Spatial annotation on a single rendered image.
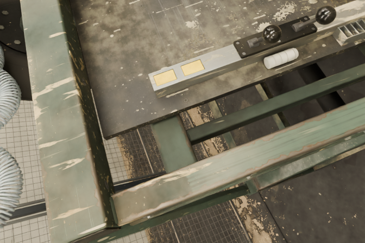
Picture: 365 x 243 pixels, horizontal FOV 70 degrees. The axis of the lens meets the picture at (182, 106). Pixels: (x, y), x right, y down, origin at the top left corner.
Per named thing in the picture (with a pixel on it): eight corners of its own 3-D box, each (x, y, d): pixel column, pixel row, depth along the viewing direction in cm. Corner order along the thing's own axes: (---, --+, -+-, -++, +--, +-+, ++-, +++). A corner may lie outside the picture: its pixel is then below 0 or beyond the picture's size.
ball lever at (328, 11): (304, 33, 65) (343, 18, 51) (290, 38, 64) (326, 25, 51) (300, 18, 64) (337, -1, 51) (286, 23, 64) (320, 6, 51)
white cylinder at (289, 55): (268, 71, 65) (296, 61, 65) (270, 64, 62) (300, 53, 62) (262, 62, 66) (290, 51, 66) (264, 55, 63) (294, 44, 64)
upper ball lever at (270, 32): (260, 49, 64) (288, 38, 50) (246, 54, 64) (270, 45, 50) (255, 34, 63) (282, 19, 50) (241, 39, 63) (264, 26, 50)
